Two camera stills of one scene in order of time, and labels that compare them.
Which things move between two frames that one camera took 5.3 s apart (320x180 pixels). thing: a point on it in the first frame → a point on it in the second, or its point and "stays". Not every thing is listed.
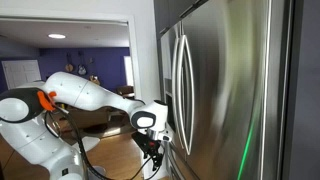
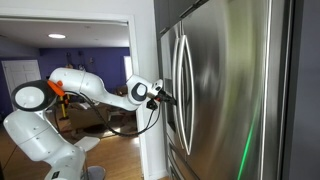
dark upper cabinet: [167, 12] stays
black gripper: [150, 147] → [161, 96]
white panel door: [19, 73] stays
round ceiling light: [57, 36] stays
